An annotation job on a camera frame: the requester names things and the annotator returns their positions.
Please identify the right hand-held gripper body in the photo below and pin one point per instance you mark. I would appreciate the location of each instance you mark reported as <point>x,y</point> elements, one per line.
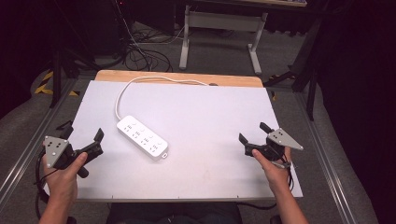
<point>283,139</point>

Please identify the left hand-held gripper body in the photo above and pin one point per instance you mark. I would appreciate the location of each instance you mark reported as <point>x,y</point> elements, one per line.
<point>56,149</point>

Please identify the white power strip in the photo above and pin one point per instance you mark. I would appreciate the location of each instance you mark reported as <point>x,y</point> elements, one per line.
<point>142,137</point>

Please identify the person's left hand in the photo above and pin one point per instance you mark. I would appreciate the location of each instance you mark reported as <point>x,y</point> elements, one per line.
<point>62,183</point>

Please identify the person's right hand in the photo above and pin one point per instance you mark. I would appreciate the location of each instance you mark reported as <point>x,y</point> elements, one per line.
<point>275,175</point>

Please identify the black tripod stand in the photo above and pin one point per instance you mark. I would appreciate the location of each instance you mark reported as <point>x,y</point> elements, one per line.
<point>57,71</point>

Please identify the black metal stand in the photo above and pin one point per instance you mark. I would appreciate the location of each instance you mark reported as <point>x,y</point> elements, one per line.
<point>306,77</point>

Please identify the person's dark-clothed legs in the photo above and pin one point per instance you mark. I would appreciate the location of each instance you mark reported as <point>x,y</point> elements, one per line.
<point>174,214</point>

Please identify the aluminium frame rail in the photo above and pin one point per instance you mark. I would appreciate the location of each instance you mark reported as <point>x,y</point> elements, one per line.
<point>28,149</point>
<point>327,168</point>

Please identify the white metal desk frame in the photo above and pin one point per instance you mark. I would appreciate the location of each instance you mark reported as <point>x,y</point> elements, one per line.
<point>222,21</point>

